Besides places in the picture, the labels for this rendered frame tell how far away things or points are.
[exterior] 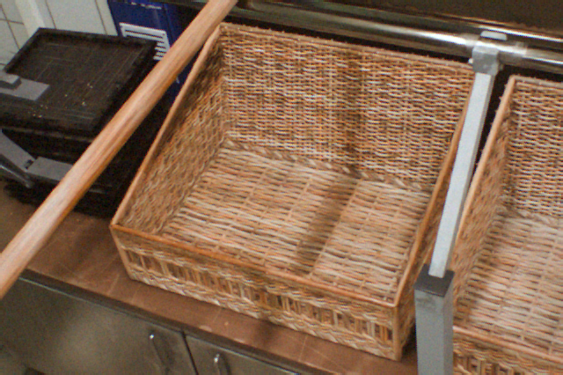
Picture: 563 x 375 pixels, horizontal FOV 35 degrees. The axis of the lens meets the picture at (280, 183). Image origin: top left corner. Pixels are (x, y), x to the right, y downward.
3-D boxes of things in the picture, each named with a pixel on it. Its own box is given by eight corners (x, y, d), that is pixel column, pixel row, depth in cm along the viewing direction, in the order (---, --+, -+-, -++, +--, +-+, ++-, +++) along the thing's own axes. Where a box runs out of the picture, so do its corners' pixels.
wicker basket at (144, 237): (237, 119, 201) (215, 17, 181) (486, 172, 179) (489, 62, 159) (124, 281, 172) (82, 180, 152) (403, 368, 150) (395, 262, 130)
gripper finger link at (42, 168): (25, 172, 116) (27, 175, 116) (69, 183, 113) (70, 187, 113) (39, 156, 117) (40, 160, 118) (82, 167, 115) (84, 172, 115)
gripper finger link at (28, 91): (5, 79, 108) (3, 74, 108) (52, 89, 106) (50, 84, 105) (-10, 94, 107) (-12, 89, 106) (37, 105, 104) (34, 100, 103)
